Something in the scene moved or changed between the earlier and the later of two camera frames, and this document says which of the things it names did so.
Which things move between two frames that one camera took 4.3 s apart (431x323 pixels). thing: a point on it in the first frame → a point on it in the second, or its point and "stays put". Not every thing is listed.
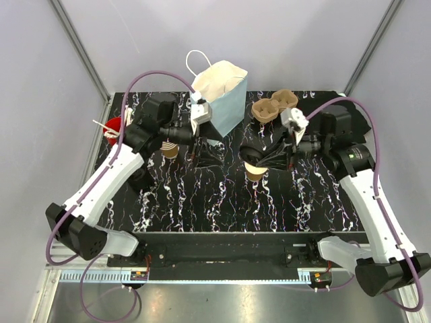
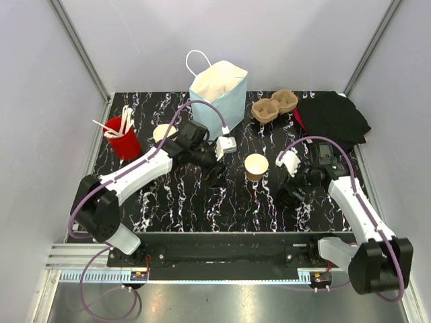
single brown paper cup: x=254 y=173 stays put
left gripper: x=206 y=157 → x=217 y=178
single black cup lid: x=250 y=154 → x=286 y=198
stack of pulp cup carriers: x=267 y=110 stays put
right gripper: x=278 y=159 → x=298 y=194
